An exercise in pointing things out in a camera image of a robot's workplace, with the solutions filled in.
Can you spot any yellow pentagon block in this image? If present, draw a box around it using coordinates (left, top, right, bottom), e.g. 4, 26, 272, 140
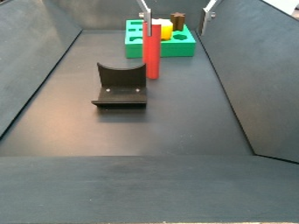
152, 18, 174, 40

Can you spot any green foam shape board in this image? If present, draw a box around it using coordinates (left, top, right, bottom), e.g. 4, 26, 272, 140
126, 19, 196, 59

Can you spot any brown star block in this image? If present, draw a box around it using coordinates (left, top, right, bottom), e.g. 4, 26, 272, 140
171, 12, 186, 31

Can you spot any red oval cylinder peg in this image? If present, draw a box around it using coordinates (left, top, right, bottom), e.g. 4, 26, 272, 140
143, 22, 162, 79

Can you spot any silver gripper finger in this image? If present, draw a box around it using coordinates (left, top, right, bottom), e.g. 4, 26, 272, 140
200, 0, 218, 35
136, 0, 152, 37

